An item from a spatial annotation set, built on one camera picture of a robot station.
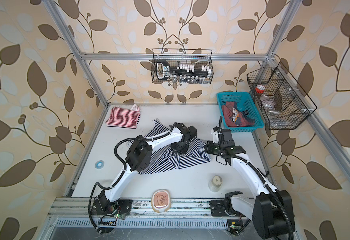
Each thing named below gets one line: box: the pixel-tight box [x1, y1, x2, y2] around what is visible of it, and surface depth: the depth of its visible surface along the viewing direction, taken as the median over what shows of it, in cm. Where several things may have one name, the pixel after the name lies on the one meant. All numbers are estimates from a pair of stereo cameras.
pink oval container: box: [151, 189, 171, 213], surface depth 75 cm
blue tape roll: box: [94, 160, 105, 169], surface depth 91 cm
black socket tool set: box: [155, 59, 212, 84], surface depth 86 cm
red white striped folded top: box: [105, 104, 141, 129], surface depth 110 cm
